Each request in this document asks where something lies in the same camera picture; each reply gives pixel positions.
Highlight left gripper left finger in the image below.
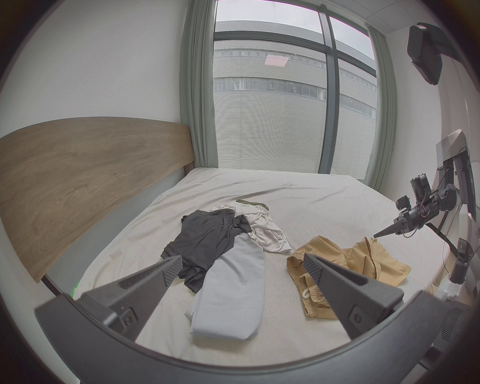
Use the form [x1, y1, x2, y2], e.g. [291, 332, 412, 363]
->
[80, 255, 184, 343]

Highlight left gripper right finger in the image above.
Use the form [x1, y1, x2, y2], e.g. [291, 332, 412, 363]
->
[303, 253, 406, 342]

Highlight tan shorts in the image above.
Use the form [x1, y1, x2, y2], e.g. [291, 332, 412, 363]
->
[287, 235, 412, 320]

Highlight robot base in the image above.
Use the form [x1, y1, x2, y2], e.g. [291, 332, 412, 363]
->
[420, 225, 480, 372]

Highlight bed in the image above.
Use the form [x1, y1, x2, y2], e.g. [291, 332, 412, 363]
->
[0, 117, 452, 362]

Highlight black garment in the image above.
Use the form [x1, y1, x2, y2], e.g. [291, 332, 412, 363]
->
[160, 209, 253, 294]

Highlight pale grey garment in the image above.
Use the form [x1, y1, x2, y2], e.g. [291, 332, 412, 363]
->
[185, 234, 266, 341]

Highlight white garment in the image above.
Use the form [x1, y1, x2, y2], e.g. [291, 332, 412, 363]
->
[210, 200, 292, 254]

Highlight grey-green curtain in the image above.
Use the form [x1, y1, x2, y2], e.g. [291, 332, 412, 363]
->
[179, 0, 219, 170]
[365, 24, 397, 194]

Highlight green garment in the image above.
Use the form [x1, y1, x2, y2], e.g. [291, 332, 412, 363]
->
[235, 200, 270, 211]

